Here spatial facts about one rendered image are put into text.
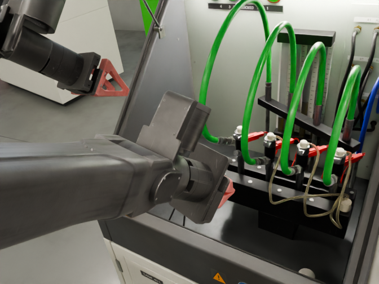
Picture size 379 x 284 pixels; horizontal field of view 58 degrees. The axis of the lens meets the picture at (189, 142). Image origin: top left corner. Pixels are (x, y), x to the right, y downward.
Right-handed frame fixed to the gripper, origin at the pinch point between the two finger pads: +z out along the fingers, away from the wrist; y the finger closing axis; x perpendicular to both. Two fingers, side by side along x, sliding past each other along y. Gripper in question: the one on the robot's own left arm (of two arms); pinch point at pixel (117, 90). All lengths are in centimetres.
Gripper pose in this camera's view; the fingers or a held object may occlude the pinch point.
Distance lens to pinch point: 67.3
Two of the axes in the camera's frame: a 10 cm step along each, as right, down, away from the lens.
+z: 6.6, 2.8, 7.0
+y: -6.9, -1.4, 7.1
